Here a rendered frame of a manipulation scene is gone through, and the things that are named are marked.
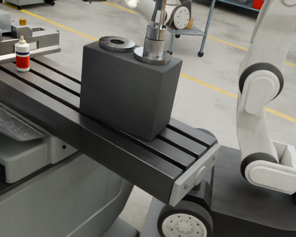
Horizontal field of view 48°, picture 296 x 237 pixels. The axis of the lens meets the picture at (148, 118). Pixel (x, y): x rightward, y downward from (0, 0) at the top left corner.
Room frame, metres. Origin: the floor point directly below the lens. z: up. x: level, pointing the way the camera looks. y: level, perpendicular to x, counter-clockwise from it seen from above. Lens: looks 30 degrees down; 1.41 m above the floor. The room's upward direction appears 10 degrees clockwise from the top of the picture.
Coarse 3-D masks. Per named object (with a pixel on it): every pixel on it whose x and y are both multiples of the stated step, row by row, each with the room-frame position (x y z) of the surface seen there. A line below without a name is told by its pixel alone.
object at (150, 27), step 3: (147, 24) 0.77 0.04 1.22; (150, 24) 0.77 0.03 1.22; (147, 27) 0.76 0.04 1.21; (150, 27) 0.75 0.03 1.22; (153, 27) 0.75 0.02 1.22; (156, 27) 0.75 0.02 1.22; (159, 27) 0.76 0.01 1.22; (162, 27) 0.76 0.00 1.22; (165, 27) 0.77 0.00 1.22; (150, 30) 0.75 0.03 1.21; (153, 30) 0.75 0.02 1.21; (156, 30) 0.75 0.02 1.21; (159, 30) 0.75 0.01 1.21; (162, 30) 0.75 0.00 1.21; (165, 30) 0.76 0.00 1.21
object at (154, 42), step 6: (150, 36) 0.75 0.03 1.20; (156, 36) 0.75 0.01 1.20; (162, 36) 0.75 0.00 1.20; (144, 42) 0.76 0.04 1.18; (150, 42) 0.75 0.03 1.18; (156, 42) 0.75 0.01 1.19; (162, 42) 0.76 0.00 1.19; (144, 48) 0.76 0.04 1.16; (150, 48) 0.75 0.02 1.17; (156, 48) 0.75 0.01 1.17; (162, 48) 0.76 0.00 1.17; (150, 54) 0.75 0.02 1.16; (156, 54) 0.75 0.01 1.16
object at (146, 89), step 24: (96, 48) 0.77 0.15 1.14; (120, 48) 0.77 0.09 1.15; (96, 72) 0.76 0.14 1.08; (120, 72) 0.73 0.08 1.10; (144, 72) 0.71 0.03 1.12; (168, 72) 0.72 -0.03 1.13; (96, 96) 0.75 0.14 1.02; (120, 96) 0.73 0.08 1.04; (144, 96) 0.71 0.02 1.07; (168, 96) 0.75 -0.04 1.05; (120, 120) 0.73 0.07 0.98; (144, 120) 0.70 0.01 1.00; (168, 120) 0.79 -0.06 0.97
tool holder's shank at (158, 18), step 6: (156, 0) 0.76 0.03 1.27; (162, 0) 0.76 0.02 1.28; (156, 6) 0.76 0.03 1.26; (162, 6) 0.76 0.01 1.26; (156, 12) 0.76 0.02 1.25; (162, 12) 0.76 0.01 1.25; (156, 18) 0.76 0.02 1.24; (162, 18) 0.76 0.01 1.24; (156, 24) 0.76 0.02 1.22; (162, 24) 0.77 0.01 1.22
